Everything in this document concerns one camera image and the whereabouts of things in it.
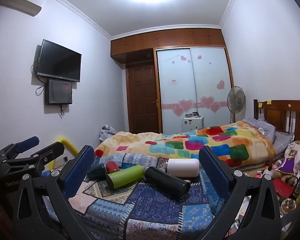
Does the white cup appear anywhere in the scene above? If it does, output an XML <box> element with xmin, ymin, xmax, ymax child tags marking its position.
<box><xmin>165</xmin><ymin>158</ymin><xmax>200</xmax><ymax>177</ymax></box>

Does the grey checked pillow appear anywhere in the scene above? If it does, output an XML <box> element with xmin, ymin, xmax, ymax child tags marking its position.
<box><xmin>272</xmin><ymin>131</ymin><xmax>295</xmax><ymax>153</ymax></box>

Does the standing fan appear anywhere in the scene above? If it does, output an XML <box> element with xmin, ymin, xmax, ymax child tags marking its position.
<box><xmin>227</xmin><ymin>86</ymin><xmax>246</xmax><ymax>124</ymax></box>

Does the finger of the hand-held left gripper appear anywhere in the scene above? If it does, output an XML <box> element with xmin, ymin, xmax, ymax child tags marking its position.
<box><xmin>5</xmin><ymin>141</ymin><xmax>65</xmax><ymax>170</ymax></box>
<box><xmin>0</xmin><ymin>136</ymin><xmax>40</xmax><ymax>159</ymax></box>

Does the small wall-mounted monitor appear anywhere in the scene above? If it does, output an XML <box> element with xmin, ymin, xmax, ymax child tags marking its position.
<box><xmin>45</xmin><ymin>79</ymin><xmax>73</xmax><ymax>105</ymax></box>

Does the light green cup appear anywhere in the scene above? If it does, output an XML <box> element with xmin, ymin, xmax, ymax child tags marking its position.
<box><xmin>105</xmin><ymin>165</ymin><xmax>145</xmax><ymax>189</ymax></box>

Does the red box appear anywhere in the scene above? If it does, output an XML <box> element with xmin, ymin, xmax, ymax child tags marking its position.
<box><xmin>274</xmin><ymin>180</ymin><xmax>294</xmax><ymax>198</ymax></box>

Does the wall-mounted black television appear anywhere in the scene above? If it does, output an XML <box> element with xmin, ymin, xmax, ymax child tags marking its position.
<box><xmin>37</xmin><ymin>39</ymin><xmax>82</xmax><ymax>83</ymax></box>

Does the colourful checked blanket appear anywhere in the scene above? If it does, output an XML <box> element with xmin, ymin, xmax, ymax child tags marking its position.
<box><xmin>94</xmin><ymin>121</ymin><xmax>277</xmax><ymax>169</ymax></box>

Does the dark green cup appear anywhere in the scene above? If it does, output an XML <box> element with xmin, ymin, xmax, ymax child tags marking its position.
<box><xmin>87</xmin><ymin>164</ymin><xmax>107</xmax><ymax>180</ymax></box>

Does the brown wooden door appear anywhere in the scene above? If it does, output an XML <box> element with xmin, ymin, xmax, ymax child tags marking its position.
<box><xmin>126</xmin><ymin>64</ymin><xmax>162</xmax><ymax>133</ymax></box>

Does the small white cabinet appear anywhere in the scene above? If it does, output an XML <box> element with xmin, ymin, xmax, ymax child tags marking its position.
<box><xmin>181</xmin><ymin>116</ymin><xmax>205</xmax><ymax>132</ymax></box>

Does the dark bottle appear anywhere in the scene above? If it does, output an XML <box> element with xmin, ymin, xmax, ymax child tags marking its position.
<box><xmin>294</xmin><ymin>165</ymin><xmax>300</xmax><ymax>198</ymax></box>

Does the black television cable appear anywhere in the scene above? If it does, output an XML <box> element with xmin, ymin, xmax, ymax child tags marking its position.
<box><xmin>31</xmin><ymin>55</ymin><xmax>46</xmax><ymax>97</ymax></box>

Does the red cup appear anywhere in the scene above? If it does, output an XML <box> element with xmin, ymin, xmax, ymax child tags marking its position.
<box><xmin>105</xmin><ymin>161</ymin><xmax>120</xmax><ymax>174</ymax></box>

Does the wall air conditioner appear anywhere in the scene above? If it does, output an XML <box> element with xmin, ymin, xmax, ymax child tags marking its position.
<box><xmin>0</xmin><ymin>0</ymin><xmax>42</xmax><ymax>17</ymax></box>

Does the blue patchwork quilt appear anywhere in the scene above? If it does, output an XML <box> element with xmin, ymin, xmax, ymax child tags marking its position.
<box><xmin>44</xmin><ymin>152</ymin><xmax>240</xmax><ymax>240</ymax></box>

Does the grey printed pillow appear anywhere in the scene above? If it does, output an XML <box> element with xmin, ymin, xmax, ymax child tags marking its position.
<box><xmin>241</xmin><ymin>116</ymin><xmax>277</xmax><ymax>143</ymax></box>

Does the sliding wardrobe with heart stickers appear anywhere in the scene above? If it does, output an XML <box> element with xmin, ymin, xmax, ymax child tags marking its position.
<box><xmin>155</xmin><ymin>45</ymin><xmax>234</xmax><ymax>135</ymax></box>

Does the yellow padded rail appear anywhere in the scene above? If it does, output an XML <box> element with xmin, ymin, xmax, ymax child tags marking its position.
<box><xmin>48</xmin><ymin>137</ymin><xmax>80</xmax><ymax>173</ymax></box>

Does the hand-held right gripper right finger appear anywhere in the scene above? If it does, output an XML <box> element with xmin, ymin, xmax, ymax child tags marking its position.
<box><xmin>198</xmin><ymin>145</ymin><xmax>283</xmax><ymax>240</ymax></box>

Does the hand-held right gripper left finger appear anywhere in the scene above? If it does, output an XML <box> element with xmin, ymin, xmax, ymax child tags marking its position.
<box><xmin>12</xmin><ymin>144</ymin><xmax>95</xmax><ymax>240</ymax></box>

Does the wooden headboard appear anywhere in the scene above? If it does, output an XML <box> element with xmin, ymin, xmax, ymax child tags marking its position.
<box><xmin>253</xmin><ymin>99</ymin><xmax>300</xmax><ymax>140</ymax></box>

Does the wooden overhead cabinet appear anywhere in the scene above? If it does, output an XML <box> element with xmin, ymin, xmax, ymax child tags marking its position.
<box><xmin>110</xmin><ymin>28</ymin><xmax>227</xmax><ymax>64</ymax></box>

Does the black cup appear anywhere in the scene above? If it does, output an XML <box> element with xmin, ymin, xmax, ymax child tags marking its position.
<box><xmin>144</xmin><ymin>166</ymin><xmax>191</xmax><ymax>200</ymax></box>

